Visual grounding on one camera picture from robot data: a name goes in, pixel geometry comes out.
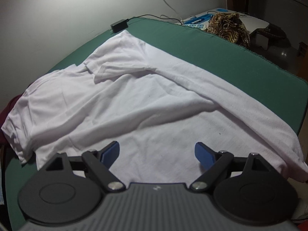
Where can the dark red garment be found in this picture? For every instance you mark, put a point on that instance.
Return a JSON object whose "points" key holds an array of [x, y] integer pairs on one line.
{"points": [[3, 116]]}

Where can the white t-shirt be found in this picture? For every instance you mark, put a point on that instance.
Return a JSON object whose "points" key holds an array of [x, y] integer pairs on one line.
{"points": [[156, 106]]}

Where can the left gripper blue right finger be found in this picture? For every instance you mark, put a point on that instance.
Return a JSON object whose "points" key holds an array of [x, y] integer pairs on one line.
{"points": [[217, 167]]}

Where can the black power adapter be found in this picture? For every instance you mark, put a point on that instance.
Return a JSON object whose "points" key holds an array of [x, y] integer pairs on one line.
{"points": [[119, 25]]}

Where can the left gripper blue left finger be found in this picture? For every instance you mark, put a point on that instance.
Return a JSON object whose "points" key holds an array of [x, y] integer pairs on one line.
{"points": [[97, 165]]}

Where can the leopard print fabric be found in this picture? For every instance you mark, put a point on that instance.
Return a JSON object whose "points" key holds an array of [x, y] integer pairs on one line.
{"points": [[229, 27]]}

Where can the white blue power strip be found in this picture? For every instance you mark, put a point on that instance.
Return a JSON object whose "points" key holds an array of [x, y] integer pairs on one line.
{"points": [[200, 22]]}

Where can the green table cloth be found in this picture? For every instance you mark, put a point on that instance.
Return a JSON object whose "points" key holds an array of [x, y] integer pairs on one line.
{"points": [[282, 92]]}

